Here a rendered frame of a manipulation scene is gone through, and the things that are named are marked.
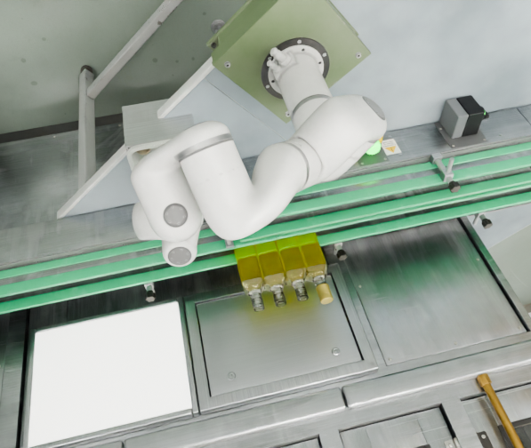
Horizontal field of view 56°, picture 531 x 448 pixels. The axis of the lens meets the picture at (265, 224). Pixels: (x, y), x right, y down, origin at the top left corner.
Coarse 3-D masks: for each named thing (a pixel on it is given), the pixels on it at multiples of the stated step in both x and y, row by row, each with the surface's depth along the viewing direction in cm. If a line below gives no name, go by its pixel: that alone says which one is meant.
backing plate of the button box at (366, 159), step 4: (380, 152) 138; (384, 152) 138; (364, 156) 138; (368, 156) 137; (372, 156) 137; (376, 156) 137; (380, 156) 137; (384, 156) 137; (360, 160) 137; (364, 160) 137; (368, 160) 137; (372, 160) 137; (376, 160) 136; (380, 160) 136; (384, 160) 136; (388, 160) 136; (360, 164) 136; (364, 164) 136; (368, 164) 136; (372, 164) 136
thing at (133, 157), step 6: (144, 144) 117; (150, 144) 117; (156, 144) 118; (162, 144) 118; (132, 150) 117; (150, 150) 128; (132, 156) 119; (138, 156) 127; (132, 162) 120; (138, 162) 126; (132, 168) 121
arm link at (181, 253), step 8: (192, 240) 106; (168, 248) 106; (176, 248) 106; (184, 248) 106; (192, 248) 107; (168, 256) 106; (176, 256) 107; (184, 256) 107; (192, 256) 108; (176, 264) 108; (184, 264) 109
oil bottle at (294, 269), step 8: (280, 240) 137; (288, 240) 136; (280, 248) 135; (288, 248) 135; (296, 248) 135; (280, 256) 134; (288, 256) 133; (296, 256) 133; (288, 264) 132; (296, 264) 131; (304, 264) 132; (288, 272) 130; (296, 272) 130; (304, 272) 130; (288, 280) 131; (296, 280) 130; (304, 280) 131
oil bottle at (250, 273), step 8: (240, 248) 136; (248, 248) 136; (240, 256) 134; (248, 256) 134; (256, 256) 134; (240, 264) 133; (248, 264) 132; (256, 264) 132; (240, 272) 131; (248, 272) 131; (256, 272) 131; (248, 280) 129; (256, 280) 129; (248, 288) 129; (256, 288) 129
